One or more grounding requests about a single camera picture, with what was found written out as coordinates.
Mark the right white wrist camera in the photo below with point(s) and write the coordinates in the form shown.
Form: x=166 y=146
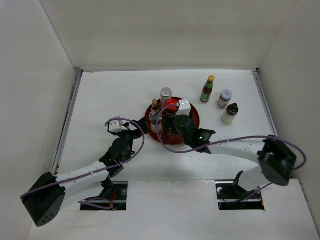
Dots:
x=184 y=108

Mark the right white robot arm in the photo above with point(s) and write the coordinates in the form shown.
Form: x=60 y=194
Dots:
x=275 y=161

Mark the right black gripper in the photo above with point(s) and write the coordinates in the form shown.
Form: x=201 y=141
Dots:
x=189 y=116

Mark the jar with silver lid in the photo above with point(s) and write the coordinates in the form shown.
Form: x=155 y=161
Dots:
x=165 y=95

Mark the small yellow label bottle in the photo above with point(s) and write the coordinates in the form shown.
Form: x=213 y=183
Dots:
x=154 y=105

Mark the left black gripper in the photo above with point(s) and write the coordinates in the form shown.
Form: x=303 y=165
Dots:
x=141 y=122

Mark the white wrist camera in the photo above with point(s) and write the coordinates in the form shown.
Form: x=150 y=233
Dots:
x=184 y=108
x=115 y=125

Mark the jar with red lid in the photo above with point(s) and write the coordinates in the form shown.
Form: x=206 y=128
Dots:
x=169 y=116

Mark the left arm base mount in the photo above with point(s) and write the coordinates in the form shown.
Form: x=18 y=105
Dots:
x=113 y=198

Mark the white bottle with black pump cap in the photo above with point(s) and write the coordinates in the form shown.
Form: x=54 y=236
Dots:
x=230 y=113

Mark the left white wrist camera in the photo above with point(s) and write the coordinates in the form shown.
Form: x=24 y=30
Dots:
x=115 y=125

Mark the red round lacquer tray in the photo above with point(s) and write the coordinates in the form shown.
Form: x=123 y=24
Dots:
x=172 y=138

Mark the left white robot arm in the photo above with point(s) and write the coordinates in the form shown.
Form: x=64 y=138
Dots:
x=51 y=193

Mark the tall green red sauce bottle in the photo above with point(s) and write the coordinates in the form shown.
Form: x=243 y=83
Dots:
x=207 y=89

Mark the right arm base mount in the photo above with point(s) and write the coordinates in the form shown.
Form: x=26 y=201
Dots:
x=231 y=197

